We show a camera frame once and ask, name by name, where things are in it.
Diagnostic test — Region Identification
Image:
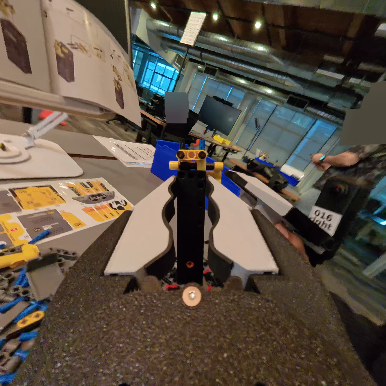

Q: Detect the blue storage bin white tag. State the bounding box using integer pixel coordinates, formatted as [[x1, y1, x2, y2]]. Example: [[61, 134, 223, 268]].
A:
[[150, 139, 242, 208]]

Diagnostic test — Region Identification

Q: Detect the white book stand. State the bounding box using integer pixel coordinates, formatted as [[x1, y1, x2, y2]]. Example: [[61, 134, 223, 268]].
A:
[[0, 80, 118, 180]]

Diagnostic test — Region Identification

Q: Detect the laminated paper sheet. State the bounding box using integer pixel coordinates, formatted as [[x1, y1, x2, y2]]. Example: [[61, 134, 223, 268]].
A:
[[93, 135, 157, 168]]

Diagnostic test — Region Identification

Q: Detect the black divider panel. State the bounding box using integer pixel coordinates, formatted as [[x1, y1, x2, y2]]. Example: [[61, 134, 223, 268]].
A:
[[75, 0, 131, 76]]

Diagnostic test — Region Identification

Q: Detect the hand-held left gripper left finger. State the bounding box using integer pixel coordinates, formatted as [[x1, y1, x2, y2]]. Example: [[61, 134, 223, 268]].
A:
[[103, 175, 178, 284]]

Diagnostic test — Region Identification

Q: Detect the person's right hand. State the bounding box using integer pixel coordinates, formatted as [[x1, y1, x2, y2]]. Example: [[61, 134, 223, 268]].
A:
[[274, 223, 311, 263]]

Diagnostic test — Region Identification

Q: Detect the black and yellow brick assembly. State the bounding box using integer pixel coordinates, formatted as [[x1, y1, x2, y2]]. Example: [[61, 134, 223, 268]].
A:
[[169, 140, 224, 285]]

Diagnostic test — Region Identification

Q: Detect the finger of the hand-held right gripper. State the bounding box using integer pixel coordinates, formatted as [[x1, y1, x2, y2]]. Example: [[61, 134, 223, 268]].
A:
[[224, 170, 295, 217]]

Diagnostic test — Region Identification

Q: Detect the yellow and grey sticker sheet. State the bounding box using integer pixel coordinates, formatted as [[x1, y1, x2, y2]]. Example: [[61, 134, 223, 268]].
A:
[[0, 177, 134, 246]]

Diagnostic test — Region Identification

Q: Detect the pile of brick parts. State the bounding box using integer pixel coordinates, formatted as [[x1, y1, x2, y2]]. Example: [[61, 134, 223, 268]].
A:
[[0, 231, 224, 386]]

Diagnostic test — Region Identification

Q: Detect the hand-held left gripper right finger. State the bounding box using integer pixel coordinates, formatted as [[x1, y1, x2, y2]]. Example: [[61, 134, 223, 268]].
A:
[[206, 175, 280, 284]]

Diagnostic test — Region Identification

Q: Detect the black monitor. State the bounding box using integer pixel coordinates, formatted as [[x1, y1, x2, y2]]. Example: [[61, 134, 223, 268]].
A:
[[199, 96, 242, 137]]

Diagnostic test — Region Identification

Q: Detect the open instruction booklet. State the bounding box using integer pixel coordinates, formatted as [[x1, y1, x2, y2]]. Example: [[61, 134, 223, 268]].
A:
[[0, 0, 142, 127]]

